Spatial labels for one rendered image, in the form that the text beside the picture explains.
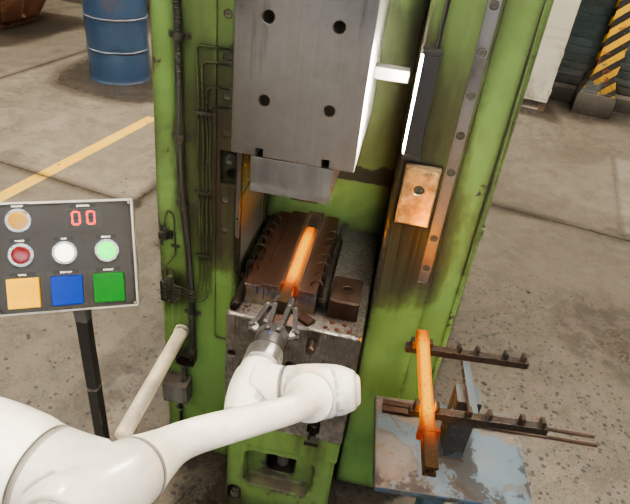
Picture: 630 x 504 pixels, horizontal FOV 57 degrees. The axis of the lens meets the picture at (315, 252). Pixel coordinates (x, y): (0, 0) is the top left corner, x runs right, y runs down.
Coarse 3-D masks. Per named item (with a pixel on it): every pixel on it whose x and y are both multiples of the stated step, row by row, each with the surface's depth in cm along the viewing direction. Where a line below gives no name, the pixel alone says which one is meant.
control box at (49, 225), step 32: (0, 224) 141; (32, 224) 143; (64, 224) 145; (96, 224) 146; (128, 224) 149; (0, 256) 141; (32, 256) 143; (96, 256) 147; (128, 256) 149; (0, 288) 142; (128, 288) 150
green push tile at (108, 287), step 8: (112, 272) 148; (120, 272) 149; (96, 280) 147; (104, 280) 148; (112, 280) 148; (120, 280) 149; (96, 288) 147; (104, 288) 148; (112, 288) 148; (120, 288) 149; (96, 296) 147; (104, 296) 148; (112, 296) 148; (120, 296) 149
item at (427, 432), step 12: (420, 336) 149; (420, 348) 146; (420, 360) 142; (420, 372) 139; (420, 384) 135; (420, 396) 133; (432, 396) 133; (420, 408) 131; (432, 408) 130; (420, 420) 128; (432, 420) 127; (420, 432) 124; (432, 432) 124; (432, 444) 121; (432, 456) 119; (432, 468) 117
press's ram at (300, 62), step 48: (240, 0) 120; (288, 0) 118; (336, 0) 116; (384, 0) 129; (240, 48) 125; (288, 48) 123; (336, 48) 122; (240, 96) 131; (288, 96) 129; (336, 96) 127; (240, 144) 138; (288, 144) 135; (336, 144) 133
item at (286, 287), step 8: (304, 232) 180; (312, 232) 180; (304, 240) 176; (304, 248) 172; (296, 256) 168; (304, 256) 169; (296, 264) 165; (296, 272) 162; (288, 280) 158; (296, 280) 159; (280, 288) 157; (288, 288) 154; (296, 288) 156; (280, 296) 151; (288, 296) 151; (280, 304) 149; (280, 312) 151
